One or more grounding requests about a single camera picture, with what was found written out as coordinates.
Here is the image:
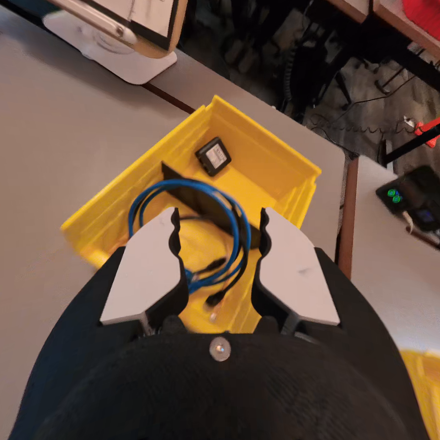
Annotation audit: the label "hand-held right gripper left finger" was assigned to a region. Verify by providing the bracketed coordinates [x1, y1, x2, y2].
[99, 207, 190, 326]

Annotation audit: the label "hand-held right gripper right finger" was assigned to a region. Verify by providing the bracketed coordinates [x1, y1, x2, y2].
[251, 207, 341, 327]

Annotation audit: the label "blue network cable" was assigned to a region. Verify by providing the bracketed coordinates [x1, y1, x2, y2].
[128, 178, 244, 295]

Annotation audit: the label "black network cable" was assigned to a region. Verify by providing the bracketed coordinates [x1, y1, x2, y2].
[132, 191, 254, 309]

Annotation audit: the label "yellow storage bin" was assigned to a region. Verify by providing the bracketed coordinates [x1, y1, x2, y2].
[60, 95, 322, 335]
[400, 348, 440, 440]

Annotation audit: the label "black network adapter box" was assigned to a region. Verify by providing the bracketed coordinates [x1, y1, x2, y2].
[195, 136, 232, 178]

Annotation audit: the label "grey desk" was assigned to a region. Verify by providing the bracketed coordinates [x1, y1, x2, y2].
[0, 4, 346, 440]
[350, 156, 440, 352]

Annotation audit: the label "brown edged office desk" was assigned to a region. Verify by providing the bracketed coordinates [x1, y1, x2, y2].
[326, 0, 440, 60]

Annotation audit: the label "black bin divider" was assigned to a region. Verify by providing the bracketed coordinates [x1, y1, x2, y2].
[161, 161, 262, 250]

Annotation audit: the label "black device green lights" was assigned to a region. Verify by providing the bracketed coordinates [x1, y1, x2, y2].
[375, 166, 440, 251]

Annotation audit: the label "red plastic clamp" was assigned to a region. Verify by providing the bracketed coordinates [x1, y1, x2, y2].
[414, 117, 440, 149]

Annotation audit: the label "wooden document stand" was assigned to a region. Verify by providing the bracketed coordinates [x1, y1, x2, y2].
[42, 0, 189, 86]

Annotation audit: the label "red storage bin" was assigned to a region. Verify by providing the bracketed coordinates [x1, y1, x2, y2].
[402, 0, 440, 41]

